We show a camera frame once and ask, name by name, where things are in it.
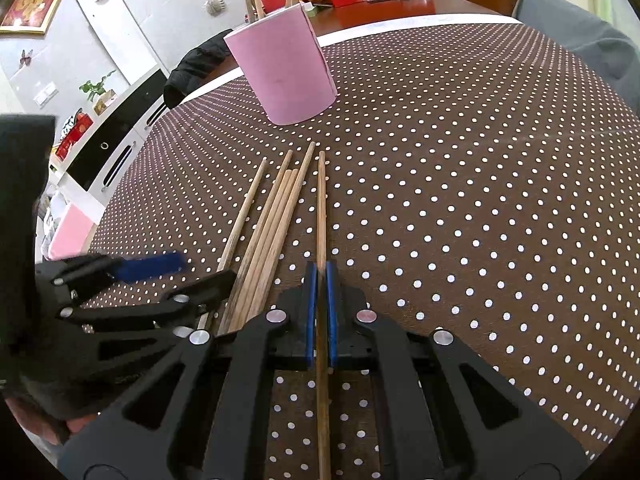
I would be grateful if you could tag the person's left hand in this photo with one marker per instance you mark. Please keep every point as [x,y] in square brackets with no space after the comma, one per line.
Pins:
[42,425]

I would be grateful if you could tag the brown polka dot tablecloth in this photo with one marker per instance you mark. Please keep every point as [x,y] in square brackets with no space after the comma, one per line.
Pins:
[480,178]

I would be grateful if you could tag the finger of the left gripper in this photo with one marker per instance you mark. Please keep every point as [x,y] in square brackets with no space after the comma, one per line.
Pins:
[184,305]
[100,271]

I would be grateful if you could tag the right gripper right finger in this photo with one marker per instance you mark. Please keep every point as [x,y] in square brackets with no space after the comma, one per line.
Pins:
[441,411]

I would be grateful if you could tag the red gold framed picture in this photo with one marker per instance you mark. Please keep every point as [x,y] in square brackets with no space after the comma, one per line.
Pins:
[29,17]

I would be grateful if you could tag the pink stool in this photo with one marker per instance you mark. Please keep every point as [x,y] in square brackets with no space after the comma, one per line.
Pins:
[72,234]

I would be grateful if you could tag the hanging round brush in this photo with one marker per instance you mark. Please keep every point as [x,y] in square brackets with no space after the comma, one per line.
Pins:
[215,7]

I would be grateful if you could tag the red box on sideboard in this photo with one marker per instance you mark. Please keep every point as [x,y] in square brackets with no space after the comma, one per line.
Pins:
[72,133]

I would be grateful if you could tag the wooden chopstick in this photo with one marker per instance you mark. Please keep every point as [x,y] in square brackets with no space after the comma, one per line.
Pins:
[322,337]

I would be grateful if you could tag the black jacket on chair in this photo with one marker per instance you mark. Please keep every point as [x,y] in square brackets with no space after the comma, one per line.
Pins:
[194,68]

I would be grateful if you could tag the white black sideboard cabinet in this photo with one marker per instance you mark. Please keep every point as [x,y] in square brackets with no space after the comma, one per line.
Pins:
[96,163]

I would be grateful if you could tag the small green potted plant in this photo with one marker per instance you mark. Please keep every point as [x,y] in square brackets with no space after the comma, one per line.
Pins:
[96,93]

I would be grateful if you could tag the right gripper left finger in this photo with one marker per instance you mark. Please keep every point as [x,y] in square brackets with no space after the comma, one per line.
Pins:
[202,412]

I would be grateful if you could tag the pink cylindrical holder cup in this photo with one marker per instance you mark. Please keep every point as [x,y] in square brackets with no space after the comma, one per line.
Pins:
[282,61]

